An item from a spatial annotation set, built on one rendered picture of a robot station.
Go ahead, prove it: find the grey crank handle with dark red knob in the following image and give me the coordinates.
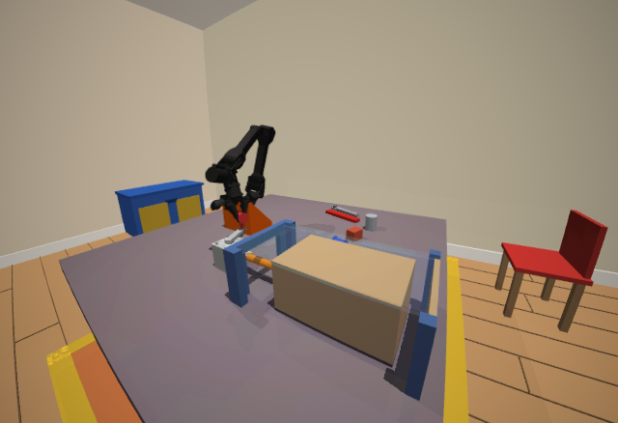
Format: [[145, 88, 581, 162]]
[[224, 211, 249, 244]]

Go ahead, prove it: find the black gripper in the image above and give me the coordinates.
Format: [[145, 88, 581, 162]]
[[211, 181, 261, 222]]

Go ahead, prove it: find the light grey cylinder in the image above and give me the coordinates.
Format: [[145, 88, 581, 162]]
[[365, 214, 377, 232]]

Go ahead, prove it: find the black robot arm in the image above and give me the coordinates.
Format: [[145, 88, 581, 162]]
[[206, 125, 275, 199]]

